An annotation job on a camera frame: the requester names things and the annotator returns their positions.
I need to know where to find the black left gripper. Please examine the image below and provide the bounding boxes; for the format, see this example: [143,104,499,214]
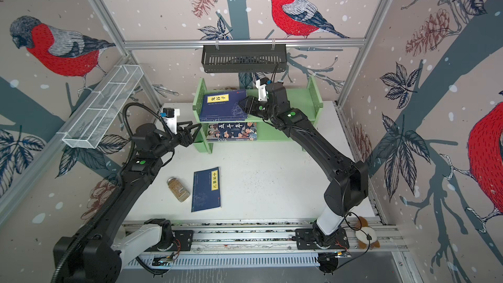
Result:
[153,119,201,159]

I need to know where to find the blue book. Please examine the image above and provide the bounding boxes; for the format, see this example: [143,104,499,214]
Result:
[199,90,248,122]
[191,167,221,212]

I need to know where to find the colourful illustrated large book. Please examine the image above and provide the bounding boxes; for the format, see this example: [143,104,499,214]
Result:
[206,123,258,142]

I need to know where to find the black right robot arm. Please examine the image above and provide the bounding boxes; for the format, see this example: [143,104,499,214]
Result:
[238,77,369,238]

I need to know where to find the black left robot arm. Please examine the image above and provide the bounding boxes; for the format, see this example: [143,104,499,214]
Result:
[51,104,202,282]

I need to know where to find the green plastic hanging bin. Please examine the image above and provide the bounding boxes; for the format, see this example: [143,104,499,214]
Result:
[193,139,212,154]

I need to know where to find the green wooden shelf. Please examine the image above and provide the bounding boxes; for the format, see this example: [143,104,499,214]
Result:
[193,78,324,153]

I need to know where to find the black hanging basket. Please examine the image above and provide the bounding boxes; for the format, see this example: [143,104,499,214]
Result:
[201,44,288,73]

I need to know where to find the spice jar brown contents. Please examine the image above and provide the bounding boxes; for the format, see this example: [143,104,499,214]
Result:
[167,177,190,203]

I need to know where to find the plush toy brown white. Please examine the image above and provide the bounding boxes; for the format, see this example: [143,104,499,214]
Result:
[354,217,381,250]

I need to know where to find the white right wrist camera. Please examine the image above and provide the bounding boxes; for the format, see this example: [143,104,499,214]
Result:
[255,77,271,102]

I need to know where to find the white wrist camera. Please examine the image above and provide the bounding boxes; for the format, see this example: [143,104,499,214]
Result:
[160,107,180,134]
[255,77,271,102]

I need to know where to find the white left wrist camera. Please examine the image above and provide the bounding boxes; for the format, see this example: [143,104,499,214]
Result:
[160,107,180,134]

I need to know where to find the white wire mesh basket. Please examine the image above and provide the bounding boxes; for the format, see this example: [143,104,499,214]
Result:
[62,64,144,149]

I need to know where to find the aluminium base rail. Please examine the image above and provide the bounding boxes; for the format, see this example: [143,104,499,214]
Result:
[140,218,407,270]

